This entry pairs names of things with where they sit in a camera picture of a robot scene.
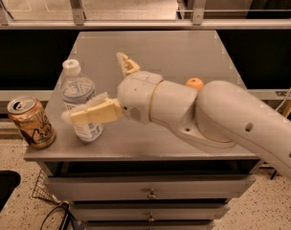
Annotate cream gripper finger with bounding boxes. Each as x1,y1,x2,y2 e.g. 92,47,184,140
61,92,123,126
116,52,141,77

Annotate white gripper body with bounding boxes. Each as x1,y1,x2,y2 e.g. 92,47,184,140
118,71,163,124

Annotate clear plastic water bottle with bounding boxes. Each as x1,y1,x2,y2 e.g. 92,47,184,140
60,59,103,143

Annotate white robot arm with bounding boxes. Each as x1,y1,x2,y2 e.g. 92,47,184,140
61,53,291,181

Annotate orange soda can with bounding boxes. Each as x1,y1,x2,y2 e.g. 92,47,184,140
7,96,56,149

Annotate orange fruit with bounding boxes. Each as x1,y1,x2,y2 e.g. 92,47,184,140
186,78,204,91

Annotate grey drawer cabinet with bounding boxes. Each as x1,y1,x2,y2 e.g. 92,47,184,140
23,30,283,230

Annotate top drawer with knob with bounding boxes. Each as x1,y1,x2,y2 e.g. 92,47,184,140
44,175,255,201

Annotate drawer with knob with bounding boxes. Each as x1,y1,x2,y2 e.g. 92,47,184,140
70,204,229,221
44,175,255,201

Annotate black chair seat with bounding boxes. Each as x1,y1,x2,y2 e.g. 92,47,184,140
0,171,21,212

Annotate wire basket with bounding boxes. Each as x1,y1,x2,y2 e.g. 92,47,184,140
32,170,59,205

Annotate black cable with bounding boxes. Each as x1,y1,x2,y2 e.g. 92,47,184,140
39,201,73,230

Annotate metal railing frame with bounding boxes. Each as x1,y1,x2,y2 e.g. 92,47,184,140
0,0,291,31

